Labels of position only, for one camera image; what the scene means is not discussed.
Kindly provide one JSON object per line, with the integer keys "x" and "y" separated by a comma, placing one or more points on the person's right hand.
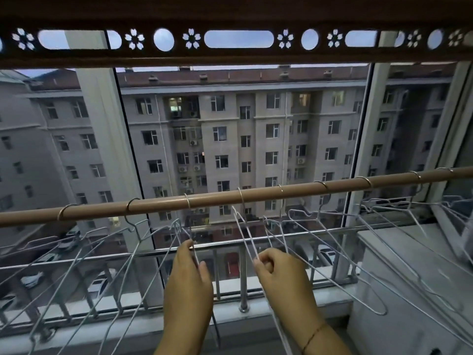
{"x": 286, "y": 292}

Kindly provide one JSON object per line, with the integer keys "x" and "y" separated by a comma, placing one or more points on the person's left hand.
{"x": 186, "y": 292}

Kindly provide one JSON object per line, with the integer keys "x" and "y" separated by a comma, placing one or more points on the person's left thumb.
{"x": 206, "y": 277}

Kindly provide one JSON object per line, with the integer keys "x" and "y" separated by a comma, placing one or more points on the person's right thumb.
{"x": 264, "y": 268}

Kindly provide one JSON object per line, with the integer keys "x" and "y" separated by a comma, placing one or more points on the person's right forearm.
{"x": 325, "y": 345}

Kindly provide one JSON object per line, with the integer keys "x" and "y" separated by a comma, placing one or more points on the person's left forearm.
{"x": 184, "y": 340}

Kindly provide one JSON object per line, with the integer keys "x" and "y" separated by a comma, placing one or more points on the stainless steel balcony railing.
{"x": 243, "y": 280}

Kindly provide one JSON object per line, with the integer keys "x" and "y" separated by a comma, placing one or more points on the white parked car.
{"x": 99, "y": 283}
{"x": 32, "y": 280}
{"x": 327, "y": 255}

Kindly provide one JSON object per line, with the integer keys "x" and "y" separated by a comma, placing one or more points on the beige clothes rod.
{"x": 221, "y": 200}

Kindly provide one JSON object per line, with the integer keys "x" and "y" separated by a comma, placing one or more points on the white cabinet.
{"x": 406, "y": 284}

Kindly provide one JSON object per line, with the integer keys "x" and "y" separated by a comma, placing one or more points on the grey apartment building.
{"x": 236, "y": 125}

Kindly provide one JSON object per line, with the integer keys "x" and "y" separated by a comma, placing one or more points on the brown carved wooden valance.
{"x": 236, "y": 11}

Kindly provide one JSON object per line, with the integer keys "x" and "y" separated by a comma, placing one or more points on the white window frame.
{"x": 373, "y": 151}

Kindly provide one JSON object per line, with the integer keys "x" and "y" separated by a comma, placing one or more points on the white window frame post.
{"x": 107, "y": 144}

